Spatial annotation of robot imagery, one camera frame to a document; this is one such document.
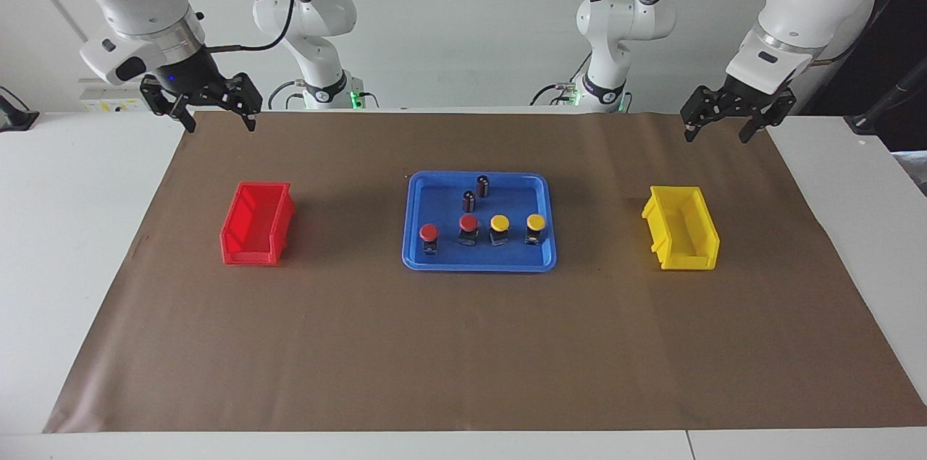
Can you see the red plastic bin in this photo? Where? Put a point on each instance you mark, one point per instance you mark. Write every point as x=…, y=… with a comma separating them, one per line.
x=250, y=250

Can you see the blue plastic tray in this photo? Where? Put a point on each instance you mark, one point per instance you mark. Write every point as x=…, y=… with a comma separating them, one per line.
x=442, y=257

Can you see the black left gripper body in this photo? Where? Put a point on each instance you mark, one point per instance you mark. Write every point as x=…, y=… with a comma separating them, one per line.
x=735, y=101

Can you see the yellow push button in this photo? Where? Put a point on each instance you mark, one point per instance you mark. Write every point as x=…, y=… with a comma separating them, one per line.
x=500, y=223
x=535, y=222

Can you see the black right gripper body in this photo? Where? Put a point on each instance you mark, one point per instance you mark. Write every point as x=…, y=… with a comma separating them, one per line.
x=192, y=80

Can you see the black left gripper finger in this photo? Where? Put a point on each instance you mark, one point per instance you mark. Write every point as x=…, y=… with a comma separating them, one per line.
x=753, y=127
x=691, y=130

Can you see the red push button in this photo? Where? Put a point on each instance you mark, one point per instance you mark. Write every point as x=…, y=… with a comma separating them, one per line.
x=429, y=232
x=468, y=222

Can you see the brown paper table mat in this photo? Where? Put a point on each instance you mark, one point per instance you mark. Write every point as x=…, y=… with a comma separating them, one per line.
x=463, y=344

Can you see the black cylindrical capacitor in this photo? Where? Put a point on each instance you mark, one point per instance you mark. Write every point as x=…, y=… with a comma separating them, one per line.
x=483, y=187
x=469, y=202

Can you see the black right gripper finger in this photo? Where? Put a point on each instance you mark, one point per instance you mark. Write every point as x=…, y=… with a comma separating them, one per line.
x=187, y=116
x=250, y=116

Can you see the yellow plastic bin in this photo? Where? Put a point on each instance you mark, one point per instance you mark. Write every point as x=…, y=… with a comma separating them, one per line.
x=688, y=257

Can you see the white wall socket box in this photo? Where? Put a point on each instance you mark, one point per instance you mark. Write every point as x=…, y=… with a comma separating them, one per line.
x=112, y=92

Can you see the black stand pole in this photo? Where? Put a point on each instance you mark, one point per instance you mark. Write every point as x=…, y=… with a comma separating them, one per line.
x=887, y=103

